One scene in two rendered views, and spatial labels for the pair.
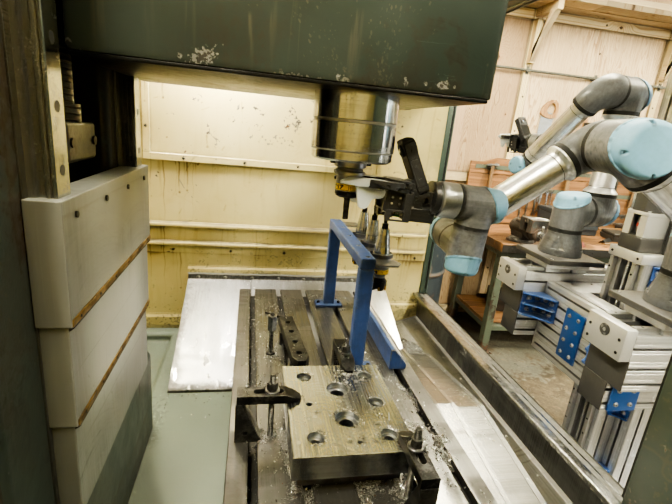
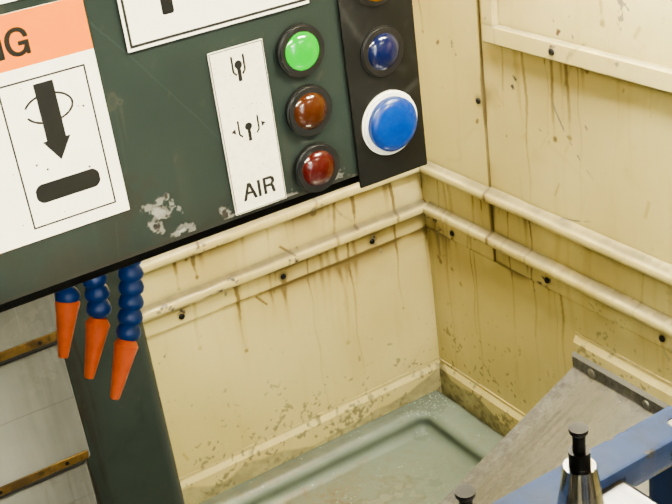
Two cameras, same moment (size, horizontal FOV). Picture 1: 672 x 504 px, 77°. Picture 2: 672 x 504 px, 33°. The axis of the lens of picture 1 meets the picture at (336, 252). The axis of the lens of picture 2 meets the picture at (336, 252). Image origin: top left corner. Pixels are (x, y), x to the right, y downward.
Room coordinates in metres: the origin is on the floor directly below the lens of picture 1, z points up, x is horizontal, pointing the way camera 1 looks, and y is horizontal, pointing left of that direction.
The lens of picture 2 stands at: (0.98, -0.69, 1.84)
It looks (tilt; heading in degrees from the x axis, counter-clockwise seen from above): 26 degrees down; 74
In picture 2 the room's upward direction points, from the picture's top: 8 degrees counter-clockwise
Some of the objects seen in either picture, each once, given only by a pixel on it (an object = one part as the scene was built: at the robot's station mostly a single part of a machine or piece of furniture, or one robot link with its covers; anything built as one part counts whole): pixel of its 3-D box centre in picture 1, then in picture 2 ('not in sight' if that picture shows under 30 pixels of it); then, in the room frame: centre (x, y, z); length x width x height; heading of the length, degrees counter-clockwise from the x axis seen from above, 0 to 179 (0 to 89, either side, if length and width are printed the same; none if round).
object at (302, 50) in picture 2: not in sight; (301, 50); (1.13, -0.16, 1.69); 0.02 x 0.01 x 0.02; 12
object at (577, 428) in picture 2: not in sight; (579, 446); (1.33, -0.08, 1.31); 0.02 x 0.02 x 0.03
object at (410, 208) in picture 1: (407, 198); not in sight; (0.87, -0.14, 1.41); 0.12 x 0.08 x 0.09; 103
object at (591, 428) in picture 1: (600, 374); not in sight; (1.35, -0.97, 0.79); 0.13 x 0.09 x 0.86; 10
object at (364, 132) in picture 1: (354, 128); not in sight; (0.85, -0.01, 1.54); 0.16 x 0.16 x 0.12
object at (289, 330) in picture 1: (292, 346); not in sight; (1.08, 0.10, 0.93); 0.26 x 0.05 x 0.06; 17
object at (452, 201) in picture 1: (443, 199); not in sight; (0.89, -0.21, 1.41); 0.08 x 0.05 x 0.08; 13
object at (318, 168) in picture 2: not in sight; (317, 167); (1.13, -0.16, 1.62); 0.02 x 0.01 x 0.02; 12
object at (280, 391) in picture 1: (268, 405); not in sight; (0.75, 0.11, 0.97); 0.13 x 0.03 x 0.15; 102
